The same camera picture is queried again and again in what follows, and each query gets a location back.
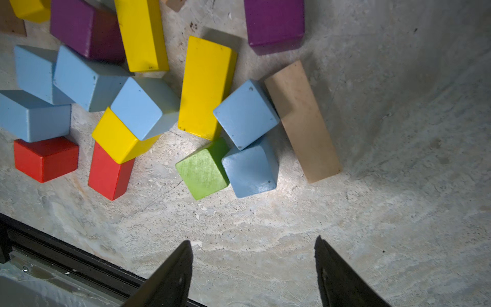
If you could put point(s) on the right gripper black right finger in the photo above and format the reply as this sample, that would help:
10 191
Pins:
338 283

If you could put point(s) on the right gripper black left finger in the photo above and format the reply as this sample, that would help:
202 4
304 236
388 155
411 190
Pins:
170 283

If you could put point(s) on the blue cube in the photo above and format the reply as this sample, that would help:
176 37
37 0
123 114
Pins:
32 119
91 84
35 69
246 114
253 170
147 106

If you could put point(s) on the green cube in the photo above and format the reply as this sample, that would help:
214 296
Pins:
203 172

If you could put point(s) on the red long block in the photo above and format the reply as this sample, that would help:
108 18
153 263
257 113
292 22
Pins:
106 176

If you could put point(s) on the red cube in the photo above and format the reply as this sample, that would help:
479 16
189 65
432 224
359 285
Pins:
46 160

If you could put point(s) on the blue cube on yellow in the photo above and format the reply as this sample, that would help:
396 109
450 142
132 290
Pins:
147 106

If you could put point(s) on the natural wood long block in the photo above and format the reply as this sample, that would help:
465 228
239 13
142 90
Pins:
303 122

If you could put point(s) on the yellow long block centre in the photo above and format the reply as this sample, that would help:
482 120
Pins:
208 75

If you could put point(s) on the purple cube centre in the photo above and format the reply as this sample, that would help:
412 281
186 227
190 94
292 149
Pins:
89 28

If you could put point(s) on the purple cube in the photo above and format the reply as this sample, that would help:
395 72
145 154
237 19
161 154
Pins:
274 26
89 28

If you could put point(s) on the yellow small long block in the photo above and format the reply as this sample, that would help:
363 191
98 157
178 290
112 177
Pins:
142 33

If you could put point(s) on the purple cube right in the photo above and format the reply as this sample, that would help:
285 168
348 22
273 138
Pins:
274 26

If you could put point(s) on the natural wood block top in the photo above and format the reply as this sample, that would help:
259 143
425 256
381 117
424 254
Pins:
175 5

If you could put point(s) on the yellow block left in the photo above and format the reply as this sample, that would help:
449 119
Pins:
35 11

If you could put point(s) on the natural wood block left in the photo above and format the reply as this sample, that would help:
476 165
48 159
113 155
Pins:
9 22

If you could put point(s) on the black front rail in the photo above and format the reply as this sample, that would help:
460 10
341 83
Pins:
108 276

